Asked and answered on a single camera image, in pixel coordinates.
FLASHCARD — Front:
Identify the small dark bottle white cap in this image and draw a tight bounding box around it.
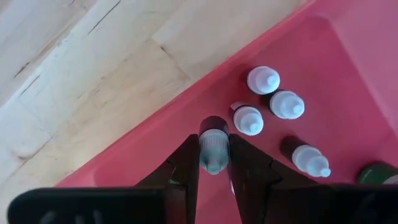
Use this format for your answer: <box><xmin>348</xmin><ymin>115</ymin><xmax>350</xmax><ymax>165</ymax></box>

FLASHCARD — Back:
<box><xmin>246</xmin><ymin>65</ymin><xmax>281</xmax><ymax>96</ymax></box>
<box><xmin>198</xmin><ymin>115</ymin><xmax>231</xmax><ymax>175</ymax></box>
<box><xmin>261</xmin><ymin>89</ymin><xmax>306</xmax><ymax>121</ymax></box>
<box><xmin>279</xmin><ymin>135</ymin><xmax>331</xmax><ymax>179</ymax></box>

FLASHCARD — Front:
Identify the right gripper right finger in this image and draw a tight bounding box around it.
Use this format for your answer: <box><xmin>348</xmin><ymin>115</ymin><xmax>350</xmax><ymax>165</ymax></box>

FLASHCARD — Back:
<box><xmin>228</xmin><ymin>134</ymin><xmax>322</xmax><ymax>224</ymax></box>

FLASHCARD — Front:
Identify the small dark bottle red label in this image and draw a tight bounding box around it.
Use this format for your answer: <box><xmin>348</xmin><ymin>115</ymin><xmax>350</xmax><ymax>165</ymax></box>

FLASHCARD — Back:
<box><xmin>229</xmin><ymin>101</ymin><xmax>265</xmax><ymax>137</ymax></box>

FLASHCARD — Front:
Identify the large green food coloring bottle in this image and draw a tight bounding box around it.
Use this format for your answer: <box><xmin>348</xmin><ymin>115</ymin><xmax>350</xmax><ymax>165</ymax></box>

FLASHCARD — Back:
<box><xmin>357</xmin><ymin>161</ymin><xmax>398</xmax><ymax>185</ymax></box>

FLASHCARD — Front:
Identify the pink translucent plastic bin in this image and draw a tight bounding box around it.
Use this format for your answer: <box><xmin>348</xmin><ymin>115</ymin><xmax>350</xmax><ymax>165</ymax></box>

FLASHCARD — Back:
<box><xmin>55</xmin><ymin>0</ymin><xmax>398</xmax><ymax>224</ymax></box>

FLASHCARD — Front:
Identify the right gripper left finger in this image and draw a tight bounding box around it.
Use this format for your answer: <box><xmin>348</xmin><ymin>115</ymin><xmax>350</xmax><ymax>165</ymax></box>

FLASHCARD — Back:
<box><xmin>136</xmin><ymin>134</ymin><xmax>200</xmax><ymax>224</ymax></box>

